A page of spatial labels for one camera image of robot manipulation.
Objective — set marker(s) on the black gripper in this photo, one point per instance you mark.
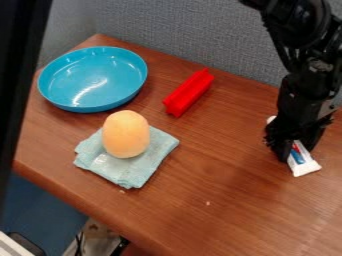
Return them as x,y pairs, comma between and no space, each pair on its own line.
305,111

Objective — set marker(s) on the white toothpaste tube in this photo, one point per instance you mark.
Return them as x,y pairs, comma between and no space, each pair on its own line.
301,163

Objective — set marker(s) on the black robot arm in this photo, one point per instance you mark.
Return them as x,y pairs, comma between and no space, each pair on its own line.
306,34

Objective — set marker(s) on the blue plate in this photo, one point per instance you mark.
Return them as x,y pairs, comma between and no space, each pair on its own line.
93,79

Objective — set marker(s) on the red plastic block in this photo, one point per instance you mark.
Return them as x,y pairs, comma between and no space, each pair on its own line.
189,92

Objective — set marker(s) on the orange egg-shaped sponge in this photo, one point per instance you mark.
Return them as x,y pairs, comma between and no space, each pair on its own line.
126,134

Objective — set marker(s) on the light blue folded cloth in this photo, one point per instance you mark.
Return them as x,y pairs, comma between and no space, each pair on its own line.
130,172

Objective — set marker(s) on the beige object under table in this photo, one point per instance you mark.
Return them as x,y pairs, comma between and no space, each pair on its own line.
99,240

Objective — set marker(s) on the white object bottom left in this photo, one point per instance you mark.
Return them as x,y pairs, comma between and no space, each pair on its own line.
10,248

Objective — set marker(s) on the dark vertical post foreground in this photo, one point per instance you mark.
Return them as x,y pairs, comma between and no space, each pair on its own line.
23,23

